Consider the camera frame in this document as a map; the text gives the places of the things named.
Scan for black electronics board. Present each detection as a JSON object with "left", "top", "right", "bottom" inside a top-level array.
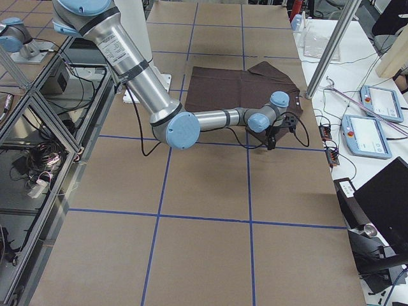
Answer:
[{"left": 319, "top": 124, "right": 340, "bottom": 169}]

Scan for near blue teach pendant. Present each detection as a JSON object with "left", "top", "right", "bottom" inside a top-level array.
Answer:
[{"left": 341, "top": 115, "right": 392, "bottom": 159}]

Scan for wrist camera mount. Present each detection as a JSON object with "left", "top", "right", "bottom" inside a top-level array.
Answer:
[{"left": 280, "top": 115, "right": 298, "bottom": 134}]

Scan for red cylinder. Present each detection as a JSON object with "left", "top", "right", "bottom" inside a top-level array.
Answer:
[{"left": 289, "top": 0, "right": 303, "bottom": 21}]

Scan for clear plastic tray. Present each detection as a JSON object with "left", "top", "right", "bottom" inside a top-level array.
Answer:
[{"left": 294, "top": 24, "right": 333, "bottom": 63}]

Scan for blue teach pendant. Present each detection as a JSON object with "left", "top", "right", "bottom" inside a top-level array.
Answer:
[
  {"left": 341, "top": 115, "right": 392, "bottom": 159},
  {"left": 360, "top": 85, "right": 404, "bottom": 123}
]

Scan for grabber stick tool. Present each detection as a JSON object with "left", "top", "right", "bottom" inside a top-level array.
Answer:
[{"left": 326, "top": 76, "right": 408, "bottom": 135}]

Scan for aluminium frame post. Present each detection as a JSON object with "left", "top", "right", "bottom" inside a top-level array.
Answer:
[{"left": 305, "top": 0, "right": 361, "bottom": 99}]

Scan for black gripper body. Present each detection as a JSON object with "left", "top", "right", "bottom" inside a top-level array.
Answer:
[{"left": 266, "top": 126, "right": 281, "bottom": 140}]

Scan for white pedestal column base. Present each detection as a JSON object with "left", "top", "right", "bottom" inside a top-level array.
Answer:
[{"left": 114, "top": 0, "right": 171, "bottom": 92}]

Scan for brown t-shirt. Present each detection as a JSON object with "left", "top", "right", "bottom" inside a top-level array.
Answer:
[{"left": 185, "top": 61, "right": 303, "bottom": 136}]

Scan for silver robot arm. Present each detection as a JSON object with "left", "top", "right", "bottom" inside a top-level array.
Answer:
[
  {"left": 52, "top": 1, "right": 289, "bottom": 150},
  {"left": 1, "top": 17, "right": 54, "bottom": 64}
]

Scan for far blue teach pendant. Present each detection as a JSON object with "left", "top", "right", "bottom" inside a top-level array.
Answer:
[{"left": 360, "top": 85, "right": 404, "bottom": 123}]

